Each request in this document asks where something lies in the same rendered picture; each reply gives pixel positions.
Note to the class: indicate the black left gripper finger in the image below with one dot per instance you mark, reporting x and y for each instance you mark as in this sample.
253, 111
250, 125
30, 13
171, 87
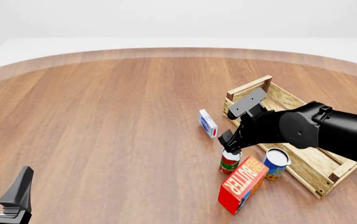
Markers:
18, 191

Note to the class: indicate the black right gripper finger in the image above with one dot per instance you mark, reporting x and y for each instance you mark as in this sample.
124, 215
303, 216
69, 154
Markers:
236, 150
227, 147

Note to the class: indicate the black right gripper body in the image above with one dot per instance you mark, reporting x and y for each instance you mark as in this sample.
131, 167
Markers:
233, 137

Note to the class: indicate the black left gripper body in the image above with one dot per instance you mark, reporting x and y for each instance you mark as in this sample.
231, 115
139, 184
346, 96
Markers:
1, 218

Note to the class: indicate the red tomato sauce tin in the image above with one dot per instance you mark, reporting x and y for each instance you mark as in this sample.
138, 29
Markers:
229, 163

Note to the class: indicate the black and grey right robot arm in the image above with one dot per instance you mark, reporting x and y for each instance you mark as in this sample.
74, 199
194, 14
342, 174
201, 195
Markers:
318, 130

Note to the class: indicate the wooden slat tray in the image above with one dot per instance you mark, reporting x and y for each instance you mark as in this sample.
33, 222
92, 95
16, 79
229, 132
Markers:
306, 161

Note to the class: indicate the small white and blue box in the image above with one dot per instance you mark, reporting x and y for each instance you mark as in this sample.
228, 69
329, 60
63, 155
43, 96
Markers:
207, 122

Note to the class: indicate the red butter box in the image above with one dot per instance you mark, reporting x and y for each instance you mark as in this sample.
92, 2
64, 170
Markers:
242, 182

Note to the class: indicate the blue soup tin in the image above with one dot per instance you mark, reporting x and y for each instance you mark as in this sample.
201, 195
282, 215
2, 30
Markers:
276, 163

